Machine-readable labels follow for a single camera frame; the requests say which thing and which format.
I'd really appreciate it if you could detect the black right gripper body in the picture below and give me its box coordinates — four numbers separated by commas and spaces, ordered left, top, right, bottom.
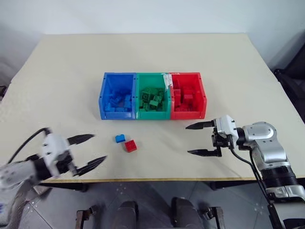
211, 126, 235, 150

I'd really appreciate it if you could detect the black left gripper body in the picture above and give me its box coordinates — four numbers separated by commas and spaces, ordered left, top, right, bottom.
58, 155, 80, 177

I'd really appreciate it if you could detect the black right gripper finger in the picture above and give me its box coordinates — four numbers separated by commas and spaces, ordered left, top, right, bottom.
187, 147, 223, 158
185, 121, 216, 130

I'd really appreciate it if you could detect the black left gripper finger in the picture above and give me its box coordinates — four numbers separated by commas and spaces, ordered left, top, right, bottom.
67, 134, 96, 146
75, 155, 108, 177

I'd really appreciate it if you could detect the red plastic bin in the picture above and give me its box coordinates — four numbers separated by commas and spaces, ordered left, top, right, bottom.
168, 71, 208, 120

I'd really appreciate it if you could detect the white tape patch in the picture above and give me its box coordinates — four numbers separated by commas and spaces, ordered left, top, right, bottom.
162, 72, 173, 91

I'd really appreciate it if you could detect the green plastic bin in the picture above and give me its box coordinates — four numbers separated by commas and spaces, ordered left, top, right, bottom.
134, 72, 173, 120

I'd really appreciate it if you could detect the blue plastic bin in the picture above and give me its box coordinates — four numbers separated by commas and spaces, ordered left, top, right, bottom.
99, 72, 138, 120

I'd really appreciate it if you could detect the dark rounded shape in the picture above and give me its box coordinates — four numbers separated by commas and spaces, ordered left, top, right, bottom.
171, 196, 203, 229

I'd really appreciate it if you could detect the black chair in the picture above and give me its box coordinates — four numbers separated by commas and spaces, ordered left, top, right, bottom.
272, 30, 305, 121

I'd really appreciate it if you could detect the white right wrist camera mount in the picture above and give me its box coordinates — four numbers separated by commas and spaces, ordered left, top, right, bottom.
213, 114, 239, 139

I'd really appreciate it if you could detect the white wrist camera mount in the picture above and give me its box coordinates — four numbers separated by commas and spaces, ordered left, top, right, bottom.
41, 133, 72, 177
213, 114, 239, 139

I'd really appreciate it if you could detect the black table bracket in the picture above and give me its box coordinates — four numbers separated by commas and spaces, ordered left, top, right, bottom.
209, 180, 259, 191
38, 182, 88, 193

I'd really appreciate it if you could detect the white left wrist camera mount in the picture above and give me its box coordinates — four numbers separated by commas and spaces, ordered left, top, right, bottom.
41, 133, 72, 177

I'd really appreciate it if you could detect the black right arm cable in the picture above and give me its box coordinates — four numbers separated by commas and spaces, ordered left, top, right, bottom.
229, 146, 288, 229

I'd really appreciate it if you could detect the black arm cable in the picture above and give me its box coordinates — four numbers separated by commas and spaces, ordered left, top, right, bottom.
6, 127, 52, 166
229, 146, 288, 229

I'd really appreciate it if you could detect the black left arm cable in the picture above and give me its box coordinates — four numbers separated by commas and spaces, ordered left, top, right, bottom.
6, 127, 52, 166

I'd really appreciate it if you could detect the rusty metal frame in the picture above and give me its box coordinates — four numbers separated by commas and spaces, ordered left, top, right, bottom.
204, 206, 225, 229
76, 204, 99, 229

